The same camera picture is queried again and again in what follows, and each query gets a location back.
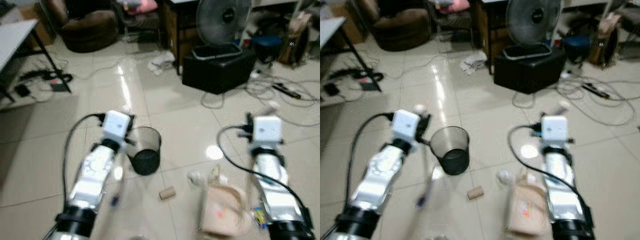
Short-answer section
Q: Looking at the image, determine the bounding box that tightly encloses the brown cardboard box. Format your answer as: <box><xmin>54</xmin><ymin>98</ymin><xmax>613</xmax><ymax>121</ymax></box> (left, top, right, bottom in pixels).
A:
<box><xmin>17</xmin><ymin>4</ymin><xmax>57</xmax><ymax>47</ymax></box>
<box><xmin>329</xmin><ymin>3</ymin><xmax>369</xmax><ymax>44</ymax></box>

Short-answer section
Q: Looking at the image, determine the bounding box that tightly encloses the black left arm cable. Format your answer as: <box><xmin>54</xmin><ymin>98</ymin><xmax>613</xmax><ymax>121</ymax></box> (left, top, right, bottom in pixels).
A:
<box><xmin>347</xmin><ymin>112</ymin><xmax>396</xmax><ymax>197</ymax></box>
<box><xmin>60</xmin><ymin>113</ymin><xmax>107</xmax><ymax>203</ymax></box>

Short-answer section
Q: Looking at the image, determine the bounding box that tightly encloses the brown paper bag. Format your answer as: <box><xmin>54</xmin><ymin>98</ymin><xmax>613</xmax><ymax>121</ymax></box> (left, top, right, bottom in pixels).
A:
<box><xmin>277</xmin><ymin>12</ymin><xmax>312</xmax><ymax>69</ymax></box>
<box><xmin>587</xmin><ymin>14</ymin><xmax>623</xmax><ymax>69</ymax></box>

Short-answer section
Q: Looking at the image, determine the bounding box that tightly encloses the brown wooden desk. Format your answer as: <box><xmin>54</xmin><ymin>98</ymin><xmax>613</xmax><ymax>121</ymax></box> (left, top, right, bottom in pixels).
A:
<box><xmin>472</xmin><ymin>0</ymin><xmax>508</xmax><ymax>76</ymax></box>
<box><xmin>161</xmin><ymin>0</ymin><xmax>202</xmax><ymax>76</ymax></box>

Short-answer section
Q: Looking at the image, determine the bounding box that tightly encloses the black power strip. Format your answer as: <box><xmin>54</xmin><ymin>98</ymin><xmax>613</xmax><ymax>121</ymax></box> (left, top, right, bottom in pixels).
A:
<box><xmin>327</xmin><ymin>68</ymin><xmax>385</xmax><ymax>92</ymax></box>
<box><xmin>19</xmin><ymin>69</ymin><xmax>74</xmax><ymax>94</ymax></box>

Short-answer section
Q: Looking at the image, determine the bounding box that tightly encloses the white crumpled cloth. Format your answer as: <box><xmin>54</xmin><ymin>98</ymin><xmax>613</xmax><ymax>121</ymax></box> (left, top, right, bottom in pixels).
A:
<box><xmin>148</xmin><ymin>51</ymin><xmax>176</xmax><ymax>76</ymax></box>
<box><xmin>459</xmin><ymin>51</ymin><xmax>489</xmax><ymax>75</ymax></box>

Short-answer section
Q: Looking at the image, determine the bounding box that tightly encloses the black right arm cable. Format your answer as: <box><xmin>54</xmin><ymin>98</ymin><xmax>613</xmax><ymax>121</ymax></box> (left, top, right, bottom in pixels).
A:
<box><xmin>217</xmin><ymin>124</ymin><xmax>310</xmax><ymax>223</ymax></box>
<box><xmin>508</xmin><ymin>123</ymin><xmax>595</xmax><ymax>223</ymax></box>

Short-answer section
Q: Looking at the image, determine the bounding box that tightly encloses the broom with pale handle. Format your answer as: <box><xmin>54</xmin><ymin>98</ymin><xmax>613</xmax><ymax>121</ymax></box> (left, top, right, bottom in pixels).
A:
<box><xmin>413</xmin><ymin>104</ymin><xmax>437</xmax><ymax>209</ymax></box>

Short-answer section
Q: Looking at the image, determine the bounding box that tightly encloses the black mesh waste basket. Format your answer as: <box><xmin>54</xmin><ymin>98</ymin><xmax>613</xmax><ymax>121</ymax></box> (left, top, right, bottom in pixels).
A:
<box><xmin>429</xmin><ymin>125</ymin><xmax>471</xmax><ymax>176</ymax></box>
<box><xmin>126</xmin><ymin>126</ymin><xmax>163</xmax><ymax>176</ymax></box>

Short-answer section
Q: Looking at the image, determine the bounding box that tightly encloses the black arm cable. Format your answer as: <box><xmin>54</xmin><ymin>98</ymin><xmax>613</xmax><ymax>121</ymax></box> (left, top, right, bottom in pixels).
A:
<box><xmin>217</xmin><ymin>124</ymin><xmax>310</xmax><ymax>223</ymax></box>
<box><xmin>60</xmin><ymin>113</ymin><xmax>107</xmax><ymax>203</ymax></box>
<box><xmin>508</xmin><ymin>123</ymin><xmax>595</xmax><ymax>223</ymax></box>
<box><xmin>347</xmin><ymin>112</ymin><xmax>396</xmax><ymax>197</ymax></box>

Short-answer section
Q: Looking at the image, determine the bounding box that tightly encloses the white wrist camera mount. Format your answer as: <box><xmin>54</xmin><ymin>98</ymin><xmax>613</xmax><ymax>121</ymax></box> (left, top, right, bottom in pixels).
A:
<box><xmin>392</xmin><ymin>109</ymin><xmax>421</xmax><ymax>142</ymax></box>
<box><xmin>541</xmin><ymin>115</ymin><xmax>570</xmax><ymax>147</ymax></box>
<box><xmin>252</xmin><ymin>115</ymin><xmax>282</xmax><ymax>149</ymax></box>
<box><xmin>102</xmin><ymin>110</ymin><xmax>132</xmax><ymax>144</ymax></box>

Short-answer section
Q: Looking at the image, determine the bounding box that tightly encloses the brown armchair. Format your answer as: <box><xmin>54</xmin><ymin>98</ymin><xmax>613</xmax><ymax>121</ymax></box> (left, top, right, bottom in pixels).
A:
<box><xmin>39</xmin><ymin>0</ymin><xmax>120</xmax><ymax>54</ymax></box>
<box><xmin>357</xmin><ymin>0</ymin><xmax>434</xmax><ymax>52</ymax></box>

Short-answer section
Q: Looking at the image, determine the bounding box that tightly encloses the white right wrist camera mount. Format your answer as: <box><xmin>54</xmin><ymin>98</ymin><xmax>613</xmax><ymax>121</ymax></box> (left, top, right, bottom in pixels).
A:
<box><xmin>541</xmin><ymin>115</ymin><xmax>570</xmax><ymax>147</ymax></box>
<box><xmin>252</xmin><ymin>115</ymin><xmax>282</xmax><ymax>149</ymax></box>

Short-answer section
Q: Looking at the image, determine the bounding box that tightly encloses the white floor cable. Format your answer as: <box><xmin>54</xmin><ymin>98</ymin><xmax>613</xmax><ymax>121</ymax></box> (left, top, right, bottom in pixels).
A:
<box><xmin>200</xmin><ymin>74</ymin><xmax>321</xmax><ymax>128</ymax></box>
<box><xmin>512</xmin><ymin>74</ymin><xmax>640</xmax><ymax>128</ymax></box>

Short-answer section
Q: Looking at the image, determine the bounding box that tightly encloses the grey standing fan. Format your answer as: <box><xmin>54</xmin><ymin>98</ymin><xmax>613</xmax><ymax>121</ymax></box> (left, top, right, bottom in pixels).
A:
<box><xmin>502</xmin><ymin>0</ymin><xmax>563</xmax><ymax>61</ymax></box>
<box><xmin>192</xmin><ymin>0</ymin><xmax>254</xmax><ymax>61</ymax></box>

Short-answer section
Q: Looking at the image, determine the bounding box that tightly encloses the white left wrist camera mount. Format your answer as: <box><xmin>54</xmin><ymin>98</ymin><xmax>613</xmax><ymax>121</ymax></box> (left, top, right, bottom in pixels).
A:
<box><xmin>102</xmin><ymin>110</ymin><xmax>132</xmax><ymax>144</ymax></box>
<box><xmin>392</xmin><ymin>109</ymin><xmax>421</xmax><ymax>142</ymax></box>

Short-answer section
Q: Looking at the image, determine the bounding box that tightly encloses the colourful small wrapper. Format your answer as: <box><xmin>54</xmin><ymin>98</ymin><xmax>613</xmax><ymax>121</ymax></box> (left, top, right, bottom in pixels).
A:
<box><xmin>251</xmin><ymin>207</ymin><xmax>267</xmax><ymax>230</ymax></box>

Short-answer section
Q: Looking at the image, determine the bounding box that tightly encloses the pink cushion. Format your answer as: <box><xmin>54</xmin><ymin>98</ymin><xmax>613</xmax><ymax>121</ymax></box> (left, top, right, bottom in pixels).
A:
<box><xmin>118</xmin><ymin>0</ymin><xmax>159</xmax><ymax>15</ymax></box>
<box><xmin>435</xmin><ymin>0</ymin><xmax>471</xmax><ymax>14</ymax></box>

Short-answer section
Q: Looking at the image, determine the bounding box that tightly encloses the black box ottoman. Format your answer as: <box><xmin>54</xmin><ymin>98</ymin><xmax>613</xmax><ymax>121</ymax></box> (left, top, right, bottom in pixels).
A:
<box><xmin>493</xmin><ymin>46</ymin><xmax>569</xmax><ymax>95</ymax></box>
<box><xmin>182</xmin><ymin>46</ymin><xmax>257</xmax><ymax>95</ymax></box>

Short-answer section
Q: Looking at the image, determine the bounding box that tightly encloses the dark blue round stool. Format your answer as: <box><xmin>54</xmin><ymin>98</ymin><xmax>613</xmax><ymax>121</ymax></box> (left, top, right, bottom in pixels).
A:
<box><xmin>562</xmin><ymin>34</ymin><xmax>594</xmax><ymax>65</ymax></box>
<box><xmin>251</xmin><ymin>34</ymin><xmax>284</xmax><ymax>64</ymax></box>

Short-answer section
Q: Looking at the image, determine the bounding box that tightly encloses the white folding table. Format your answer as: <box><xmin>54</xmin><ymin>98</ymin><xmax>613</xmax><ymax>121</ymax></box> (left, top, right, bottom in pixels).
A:
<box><xmin>320</xmin><ymin>16</ymin><xmax>384</xmax><ymax>94</ymax></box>
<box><xmin>0</xmin><ymin>18</ymin><xmax>72</xmax><ymax>103</ymax></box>

